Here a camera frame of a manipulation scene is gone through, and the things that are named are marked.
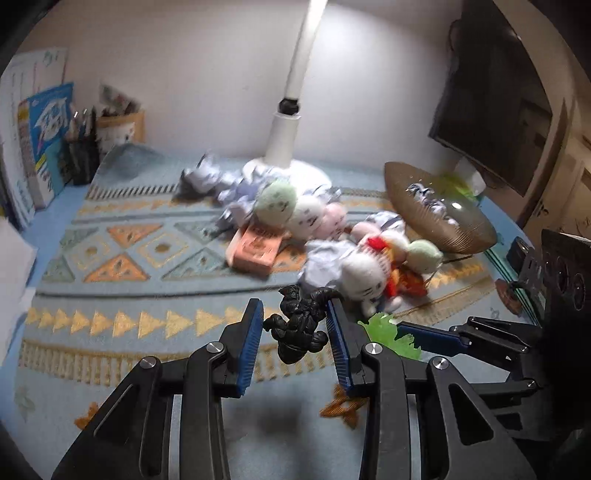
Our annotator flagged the orange snack packet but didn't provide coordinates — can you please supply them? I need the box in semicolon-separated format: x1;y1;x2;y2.
390;265;428;298

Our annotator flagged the beige paper box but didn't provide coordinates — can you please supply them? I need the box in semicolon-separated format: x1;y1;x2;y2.
97;85;146;153

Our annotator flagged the patterned blue woven mat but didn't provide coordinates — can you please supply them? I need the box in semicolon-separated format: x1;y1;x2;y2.
14;143;546;480

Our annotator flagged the white cat plush toy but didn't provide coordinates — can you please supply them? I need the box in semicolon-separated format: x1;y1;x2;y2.
339;233;407;319

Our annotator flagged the white desk lamp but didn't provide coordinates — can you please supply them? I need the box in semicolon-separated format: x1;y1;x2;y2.
242;0;333;185

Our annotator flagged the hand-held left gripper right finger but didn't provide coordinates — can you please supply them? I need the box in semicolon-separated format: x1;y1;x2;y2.
325;298;539;480

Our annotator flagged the blue book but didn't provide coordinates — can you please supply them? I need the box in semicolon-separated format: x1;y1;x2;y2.
18;83;75;208

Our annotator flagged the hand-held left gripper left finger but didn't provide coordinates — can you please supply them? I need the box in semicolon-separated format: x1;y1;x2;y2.
51;299;265;480

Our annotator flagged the three-ball dango plush toy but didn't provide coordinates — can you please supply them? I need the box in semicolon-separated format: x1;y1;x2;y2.
254;180;349;241
353;222;444;271

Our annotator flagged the black toy figure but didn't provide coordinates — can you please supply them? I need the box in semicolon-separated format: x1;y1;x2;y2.
263;285;340;363

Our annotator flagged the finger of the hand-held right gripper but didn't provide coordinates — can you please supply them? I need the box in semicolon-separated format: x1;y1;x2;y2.
396;316;544;370
475;378;540;411

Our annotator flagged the green leaf toy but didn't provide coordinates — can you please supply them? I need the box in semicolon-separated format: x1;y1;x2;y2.
359;313;423;361

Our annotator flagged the orange box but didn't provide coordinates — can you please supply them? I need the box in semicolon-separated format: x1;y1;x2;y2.
226;222;291;278

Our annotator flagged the round brown coaster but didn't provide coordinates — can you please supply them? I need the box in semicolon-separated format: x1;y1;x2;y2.
495;277;527;317

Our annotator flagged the white paper stack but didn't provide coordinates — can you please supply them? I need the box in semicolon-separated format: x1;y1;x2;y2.
0;217;38;301

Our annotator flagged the black monitor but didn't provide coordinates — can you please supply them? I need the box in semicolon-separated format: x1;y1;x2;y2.
428;0;561;197

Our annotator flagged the brown ribbed bowl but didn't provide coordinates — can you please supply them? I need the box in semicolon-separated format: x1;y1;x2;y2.
385;161;498;254

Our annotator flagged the black pen holder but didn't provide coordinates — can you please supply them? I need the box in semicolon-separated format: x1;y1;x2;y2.
60;106;100;185

